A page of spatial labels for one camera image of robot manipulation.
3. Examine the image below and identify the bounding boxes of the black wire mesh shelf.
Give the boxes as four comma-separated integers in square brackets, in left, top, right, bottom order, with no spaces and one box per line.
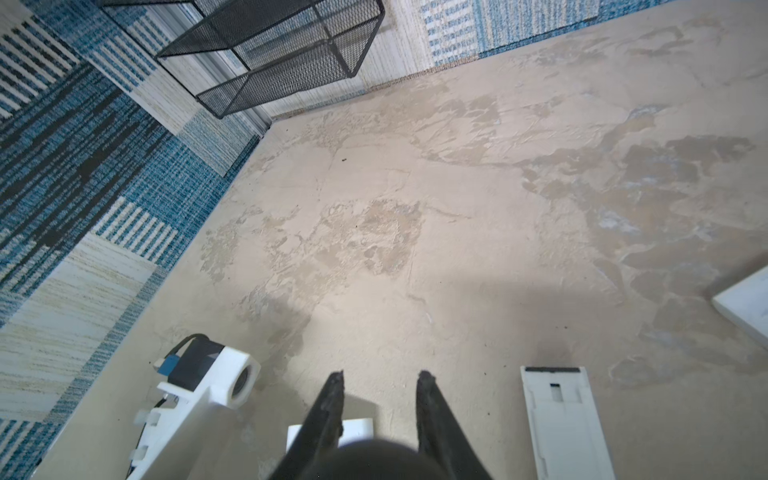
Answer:
[95,0,386,120]

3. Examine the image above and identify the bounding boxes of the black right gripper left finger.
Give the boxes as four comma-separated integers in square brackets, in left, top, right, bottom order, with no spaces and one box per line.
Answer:
[270,371,345,479]

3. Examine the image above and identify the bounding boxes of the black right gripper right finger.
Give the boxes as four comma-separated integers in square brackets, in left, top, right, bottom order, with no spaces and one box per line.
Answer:
[416,370,491,480]

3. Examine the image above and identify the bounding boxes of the small white battery cover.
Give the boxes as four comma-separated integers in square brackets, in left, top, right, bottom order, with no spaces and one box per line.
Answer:
[711,267,768,348]

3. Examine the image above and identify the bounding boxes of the white remote with grey screen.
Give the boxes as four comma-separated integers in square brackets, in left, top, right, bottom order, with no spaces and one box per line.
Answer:
[308,418,374,447]

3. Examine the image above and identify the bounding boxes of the orange handled screwdriver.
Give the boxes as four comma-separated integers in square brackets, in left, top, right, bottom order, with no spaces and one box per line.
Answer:
[299,440,448,480]

